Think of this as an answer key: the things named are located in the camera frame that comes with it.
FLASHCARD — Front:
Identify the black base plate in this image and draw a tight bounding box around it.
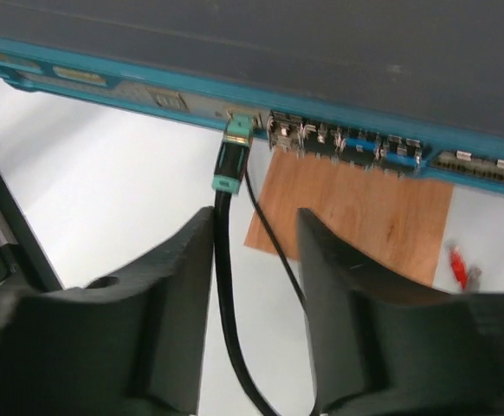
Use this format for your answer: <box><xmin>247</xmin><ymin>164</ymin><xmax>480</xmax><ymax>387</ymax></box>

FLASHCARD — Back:
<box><xmin>0</xmin><ymin>173</ymin><xmax>63</xmax><ymax>292</ymax></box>

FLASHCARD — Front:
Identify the grey ethernet cable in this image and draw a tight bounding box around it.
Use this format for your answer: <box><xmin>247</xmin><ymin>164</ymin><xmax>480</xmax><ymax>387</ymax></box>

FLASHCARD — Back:
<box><xmin>466</xmin><ymin>266</ymin><xmax>485</xmax><ymax>294</ymax></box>

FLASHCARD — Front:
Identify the black network switch blue front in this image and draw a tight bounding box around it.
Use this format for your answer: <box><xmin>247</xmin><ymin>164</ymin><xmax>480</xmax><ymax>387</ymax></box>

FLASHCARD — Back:
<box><xmin>0</xmin><ymin>1</ymin><xmax>504</xmax><ymax>194</ymax></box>

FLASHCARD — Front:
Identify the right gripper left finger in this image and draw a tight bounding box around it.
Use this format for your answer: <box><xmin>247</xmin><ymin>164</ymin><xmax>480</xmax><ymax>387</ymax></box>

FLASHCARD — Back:
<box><xmin>0</xmin><ymin>207</ymin><xmax>213</xmax><ymax>415</ymax></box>

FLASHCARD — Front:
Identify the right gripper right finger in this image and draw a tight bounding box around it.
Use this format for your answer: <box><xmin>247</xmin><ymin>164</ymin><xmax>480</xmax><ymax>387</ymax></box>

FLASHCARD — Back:
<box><xmin>297</xmin><ymin>209</ymin><xmax>504</xmax><ymax>415</ymax></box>

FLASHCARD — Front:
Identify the red ethernet cable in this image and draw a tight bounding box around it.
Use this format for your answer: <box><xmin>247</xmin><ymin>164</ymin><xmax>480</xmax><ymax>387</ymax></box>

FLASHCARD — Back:
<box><xmin>446</xmin><ymin>244</ymin><xmax>472</xmax><ymax>291</ymax></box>

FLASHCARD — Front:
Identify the wooden board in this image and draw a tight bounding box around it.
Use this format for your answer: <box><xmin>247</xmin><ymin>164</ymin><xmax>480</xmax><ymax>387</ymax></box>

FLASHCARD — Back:
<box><xmin>249</xmin><ymin>150</ymin><xmax>453</xmax><ymax>285</ymax></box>

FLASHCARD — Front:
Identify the black ethernet cable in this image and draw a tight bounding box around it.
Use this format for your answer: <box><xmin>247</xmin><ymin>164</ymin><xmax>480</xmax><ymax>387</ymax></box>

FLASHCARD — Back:
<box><xmin>210</xmin><ymin>110</ymin><xmax>322</xmax><ymax>416</ymax></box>

